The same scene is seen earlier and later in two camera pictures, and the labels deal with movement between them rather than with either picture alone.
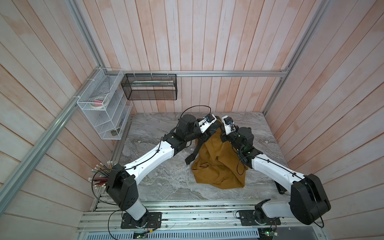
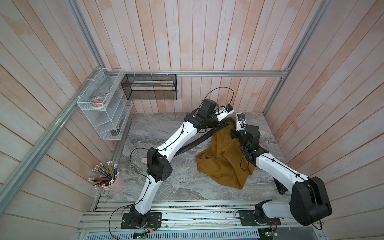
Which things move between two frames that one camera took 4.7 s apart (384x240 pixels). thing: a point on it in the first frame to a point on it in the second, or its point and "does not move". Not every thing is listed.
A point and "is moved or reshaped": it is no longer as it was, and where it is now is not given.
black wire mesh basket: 150,86 does not move
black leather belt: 198,146 is moved or reshaped
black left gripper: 204,137 to 222,123
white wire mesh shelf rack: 105,100 does not move
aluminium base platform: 101,220 does not move
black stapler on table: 280,188 does not move
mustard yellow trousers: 218,161 is moved or reshaped
